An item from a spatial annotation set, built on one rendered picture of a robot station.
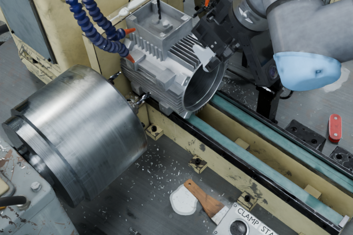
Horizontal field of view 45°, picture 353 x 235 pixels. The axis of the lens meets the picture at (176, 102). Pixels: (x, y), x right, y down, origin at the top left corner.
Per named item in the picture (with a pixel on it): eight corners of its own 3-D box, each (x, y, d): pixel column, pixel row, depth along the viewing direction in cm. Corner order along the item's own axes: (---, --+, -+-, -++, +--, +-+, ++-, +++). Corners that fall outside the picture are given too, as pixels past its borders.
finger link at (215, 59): (214, 55, 82) (234, 36, 74) (220, 63, 82) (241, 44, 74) (198, 70, 80) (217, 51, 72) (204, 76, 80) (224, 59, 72)
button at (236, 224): (228, 231, 75) (225, 230, 74) (238, 217, 76) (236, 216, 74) (241, 242, 74) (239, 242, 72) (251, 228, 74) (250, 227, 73)
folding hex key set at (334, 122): (328, 117, 120) (329, 113, 119) (340, 118, 120) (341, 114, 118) (328, 142, 115) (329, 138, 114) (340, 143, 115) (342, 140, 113)
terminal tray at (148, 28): (128, 41, 104) (124, 18, 99) (158, 19, 109) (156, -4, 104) (163, 64, 99) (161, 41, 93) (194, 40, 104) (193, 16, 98)
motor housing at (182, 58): (125, 92, 115) (113, 39, 100) (173, 53, 123) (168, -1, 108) (179, 131, 105) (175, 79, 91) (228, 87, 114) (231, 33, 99)
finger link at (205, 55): (190, 50, 86) (208, 30, 78) (210, 72, 86) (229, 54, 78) (180, 59, 85) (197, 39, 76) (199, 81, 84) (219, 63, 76)
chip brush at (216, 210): (179, 188, 109) (178, 186, 108) (193, 176, 111) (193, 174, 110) (237, 246, 99) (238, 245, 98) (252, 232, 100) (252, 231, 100)
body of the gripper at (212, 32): (215, 12, 79) (245, -24, 68) (246, 46, 79) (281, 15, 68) (188, 34, 76) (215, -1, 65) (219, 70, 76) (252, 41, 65)
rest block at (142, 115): (118, 129, 122) (111, 103, 112) (135, 114, 125) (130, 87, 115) (132, 140, 119) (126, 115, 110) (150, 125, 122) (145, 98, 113)
